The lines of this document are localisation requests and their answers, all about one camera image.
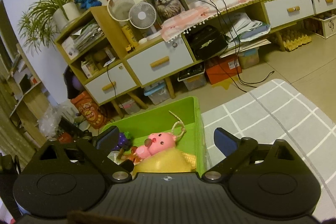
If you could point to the long wooden TV cabinet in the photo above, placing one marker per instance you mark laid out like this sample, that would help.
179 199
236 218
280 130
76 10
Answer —
257 10

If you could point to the beige woven loop ornament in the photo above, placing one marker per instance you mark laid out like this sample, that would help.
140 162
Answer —
178 125

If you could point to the blue lid storage box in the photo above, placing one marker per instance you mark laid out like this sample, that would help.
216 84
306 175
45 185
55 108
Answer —
157 94

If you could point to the clear box dark contents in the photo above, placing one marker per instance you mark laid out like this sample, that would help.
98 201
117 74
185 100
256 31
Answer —
191 77

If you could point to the purple toy grape bunch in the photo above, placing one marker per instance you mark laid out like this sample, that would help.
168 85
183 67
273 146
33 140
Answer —
123 138

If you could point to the white product box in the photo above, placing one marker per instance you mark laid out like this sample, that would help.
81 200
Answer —
89 69

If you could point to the pink pig toy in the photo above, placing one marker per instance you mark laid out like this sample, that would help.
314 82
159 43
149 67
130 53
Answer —
160 142

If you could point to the framed cat picture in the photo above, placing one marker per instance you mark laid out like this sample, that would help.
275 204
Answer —
165 1

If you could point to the green potted plant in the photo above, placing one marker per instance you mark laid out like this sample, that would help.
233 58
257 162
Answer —
65 12

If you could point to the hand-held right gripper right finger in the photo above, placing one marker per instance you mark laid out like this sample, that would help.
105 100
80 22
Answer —
225 141

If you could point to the small white desk fan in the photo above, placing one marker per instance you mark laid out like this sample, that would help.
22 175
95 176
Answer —
141 15

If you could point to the red cardboard box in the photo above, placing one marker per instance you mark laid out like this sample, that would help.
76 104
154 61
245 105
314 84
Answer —
223 70

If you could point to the wooden open bookshelf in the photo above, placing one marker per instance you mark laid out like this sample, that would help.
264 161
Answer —
23 98

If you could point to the yellow tall can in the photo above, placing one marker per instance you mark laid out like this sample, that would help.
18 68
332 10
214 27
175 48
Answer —
130 35

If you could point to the clear plastic bag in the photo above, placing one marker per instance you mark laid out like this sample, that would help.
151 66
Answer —
52 121

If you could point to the black handbag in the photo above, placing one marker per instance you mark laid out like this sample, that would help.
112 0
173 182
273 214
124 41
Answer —
207 43

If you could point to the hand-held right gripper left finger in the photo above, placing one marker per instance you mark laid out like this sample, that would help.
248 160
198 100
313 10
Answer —
109 138

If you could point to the clear storage box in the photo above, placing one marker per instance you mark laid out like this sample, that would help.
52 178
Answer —
130 107

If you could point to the stack of papers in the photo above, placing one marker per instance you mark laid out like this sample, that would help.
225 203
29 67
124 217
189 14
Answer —
249 29

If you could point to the red snack box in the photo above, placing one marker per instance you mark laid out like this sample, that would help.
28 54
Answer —
88 111

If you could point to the yellow toy truck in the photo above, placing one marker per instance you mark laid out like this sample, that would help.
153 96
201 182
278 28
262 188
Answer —
130 48

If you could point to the green plastic bin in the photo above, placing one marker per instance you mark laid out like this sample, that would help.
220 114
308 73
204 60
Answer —
189 113

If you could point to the tall wooden shelf cabinet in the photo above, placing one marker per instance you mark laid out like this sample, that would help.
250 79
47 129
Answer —
110 27

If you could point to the stack of grey packets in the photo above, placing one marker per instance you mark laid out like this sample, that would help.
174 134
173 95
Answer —
86 35

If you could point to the small brown figure toy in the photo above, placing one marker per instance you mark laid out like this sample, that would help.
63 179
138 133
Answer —
131 157

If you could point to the white blue small device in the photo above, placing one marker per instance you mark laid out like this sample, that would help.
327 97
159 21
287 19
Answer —
109 62

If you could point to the white carved crate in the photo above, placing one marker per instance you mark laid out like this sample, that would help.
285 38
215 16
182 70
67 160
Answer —
324 27

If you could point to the yellow plastic bowl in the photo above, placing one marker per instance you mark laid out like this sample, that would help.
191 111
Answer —
162 161

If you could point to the grey checked tablecloth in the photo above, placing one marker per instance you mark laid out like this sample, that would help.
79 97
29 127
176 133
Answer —
275 113

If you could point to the dark flat panel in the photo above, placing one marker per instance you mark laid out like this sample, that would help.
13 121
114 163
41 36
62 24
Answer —
68 82

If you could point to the yellow toy corn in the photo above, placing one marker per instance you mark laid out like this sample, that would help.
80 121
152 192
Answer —
190 159

